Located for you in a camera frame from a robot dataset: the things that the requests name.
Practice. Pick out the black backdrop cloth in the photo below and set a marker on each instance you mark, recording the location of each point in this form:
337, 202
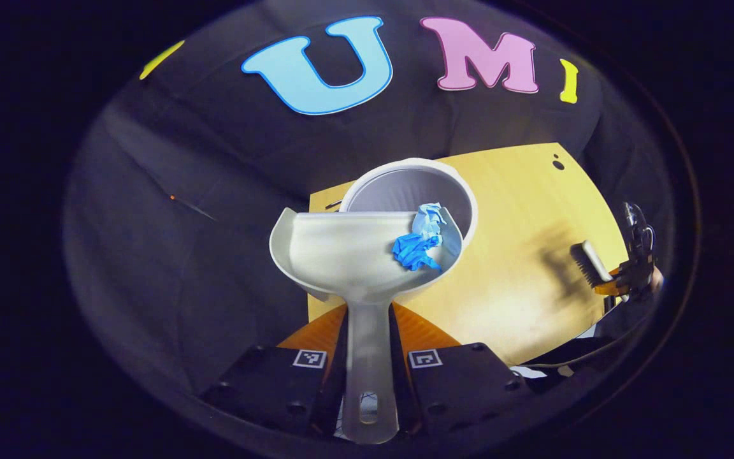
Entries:
214, 159

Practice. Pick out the white plastic dustpan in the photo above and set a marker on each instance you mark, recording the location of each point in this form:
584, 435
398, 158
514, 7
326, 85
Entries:
341, 255

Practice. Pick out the grey ribbed garbage bin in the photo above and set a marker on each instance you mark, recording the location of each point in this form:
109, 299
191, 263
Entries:
399, 185

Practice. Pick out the small white broom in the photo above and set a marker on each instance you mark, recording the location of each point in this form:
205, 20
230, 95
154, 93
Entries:
596, 258

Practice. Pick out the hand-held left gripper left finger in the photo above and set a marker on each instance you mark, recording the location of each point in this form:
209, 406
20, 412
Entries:
335, 389

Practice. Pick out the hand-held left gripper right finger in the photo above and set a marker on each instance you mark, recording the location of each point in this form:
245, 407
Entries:
402, 395

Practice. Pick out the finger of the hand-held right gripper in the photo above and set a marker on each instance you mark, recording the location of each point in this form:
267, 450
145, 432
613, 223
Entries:
612, 289

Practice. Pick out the blue paper trash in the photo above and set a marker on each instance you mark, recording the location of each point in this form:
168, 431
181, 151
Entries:
415, 252

